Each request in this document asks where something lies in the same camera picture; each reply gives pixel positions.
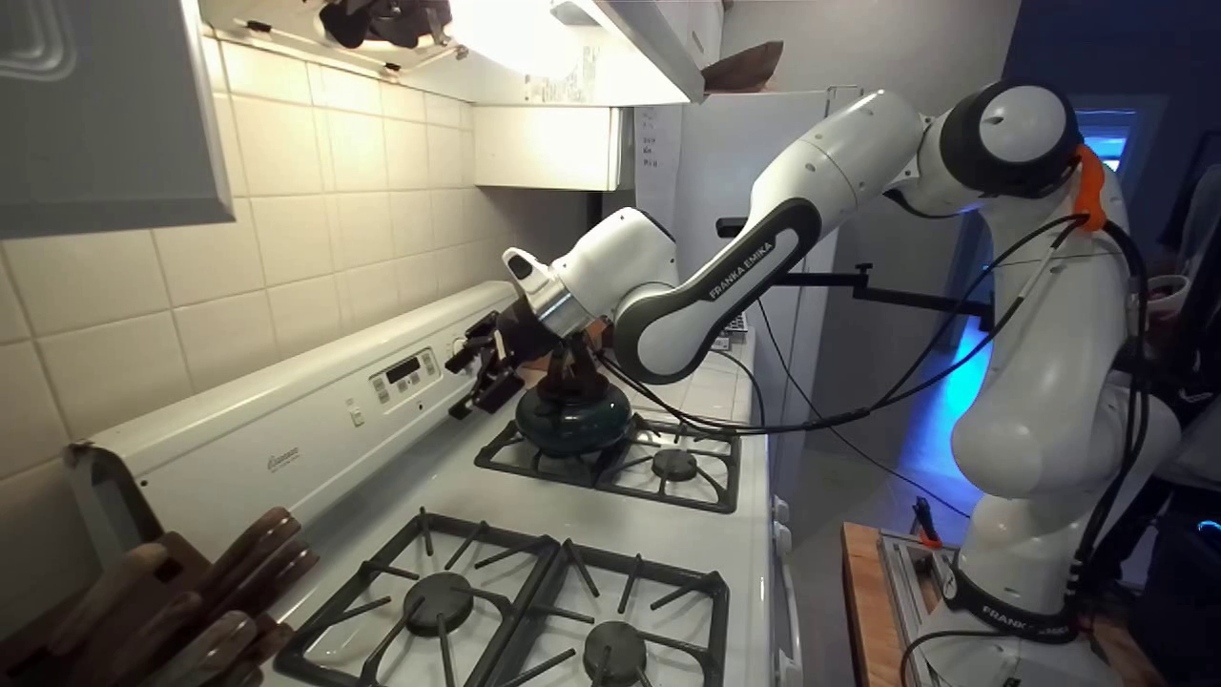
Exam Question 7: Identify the orange cable strap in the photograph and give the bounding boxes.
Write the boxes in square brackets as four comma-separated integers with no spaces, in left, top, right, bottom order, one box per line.
[1070,144,1113,241]

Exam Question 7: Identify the aluminium rail base plate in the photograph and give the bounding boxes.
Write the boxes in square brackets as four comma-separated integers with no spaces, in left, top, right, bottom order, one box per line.
[883,526,1122,687]

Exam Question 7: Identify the white range hood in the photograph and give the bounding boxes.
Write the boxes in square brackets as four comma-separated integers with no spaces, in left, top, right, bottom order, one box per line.
[194,0,730,111]

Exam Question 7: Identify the small white wall cabinet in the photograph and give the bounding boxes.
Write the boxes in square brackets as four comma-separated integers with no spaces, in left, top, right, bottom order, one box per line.
[469,103,629,200]

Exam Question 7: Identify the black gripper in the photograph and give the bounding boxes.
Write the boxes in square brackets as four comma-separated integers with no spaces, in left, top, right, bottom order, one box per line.
[445,302,582,425]

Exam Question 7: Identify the black base cable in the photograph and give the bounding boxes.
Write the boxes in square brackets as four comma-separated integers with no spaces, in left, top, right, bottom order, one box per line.
[897,620,1024,687]

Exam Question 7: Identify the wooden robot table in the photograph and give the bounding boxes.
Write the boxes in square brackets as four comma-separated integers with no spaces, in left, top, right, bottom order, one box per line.
[836,520,1166,687]

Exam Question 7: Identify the panelled upper wall cabinet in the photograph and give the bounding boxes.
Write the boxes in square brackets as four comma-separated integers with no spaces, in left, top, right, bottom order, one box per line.
[0,0,242,243]

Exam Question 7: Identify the bright blue window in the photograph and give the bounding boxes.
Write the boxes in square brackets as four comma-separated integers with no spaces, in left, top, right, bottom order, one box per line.
[1072,108,1145,174]

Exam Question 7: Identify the long black robot cable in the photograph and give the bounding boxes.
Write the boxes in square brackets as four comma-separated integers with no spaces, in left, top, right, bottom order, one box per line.
[594,213,1156,443]

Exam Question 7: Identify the dark green kettle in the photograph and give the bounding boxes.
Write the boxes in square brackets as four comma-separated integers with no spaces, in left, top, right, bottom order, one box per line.
[511,331,636,463]

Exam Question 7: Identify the dark brown knife handle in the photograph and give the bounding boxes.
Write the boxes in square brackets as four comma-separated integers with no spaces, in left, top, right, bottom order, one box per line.
[201,505,305,584]
[149,606,263,687]
[212,537,322,616]

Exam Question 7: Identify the stove control panel with display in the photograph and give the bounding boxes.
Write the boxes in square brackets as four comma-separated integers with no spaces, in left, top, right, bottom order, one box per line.
[359,341,450,410]

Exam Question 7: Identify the black cast iron burner grate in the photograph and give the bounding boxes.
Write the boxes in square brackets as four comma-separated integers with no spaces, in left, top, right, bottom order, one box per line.
[472,414,624,491]
[275,508,558,687]
[487,537,735,687]
[594,425,744,520]

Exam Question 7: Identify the white gas stove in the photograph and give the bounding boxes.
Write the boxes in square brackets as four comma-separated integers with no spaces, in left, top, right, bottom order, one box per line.
[62,279,780,687]

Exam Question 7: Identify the white refrigerator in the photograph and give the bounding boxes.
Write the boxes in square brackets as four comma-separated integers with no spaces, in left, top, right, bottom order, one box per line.
[624,88,850,471]

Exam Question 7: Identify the dark crumpled object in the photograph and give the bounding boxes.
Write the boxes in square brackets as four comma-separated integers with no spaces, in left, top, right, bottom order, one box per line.
[315,0,454,55]

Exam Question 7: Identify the wooden knife block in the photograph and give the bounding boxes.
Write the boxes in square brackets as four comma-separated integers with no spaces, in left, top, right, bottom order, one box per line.
[0,531,221,687]

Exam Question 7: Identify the round black burner cap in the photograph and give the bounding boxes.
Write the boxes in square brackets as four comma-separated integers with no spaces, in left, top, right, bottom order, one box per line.
[580,620,652,687]
[401,570,481,641]
[647,448,702,487]

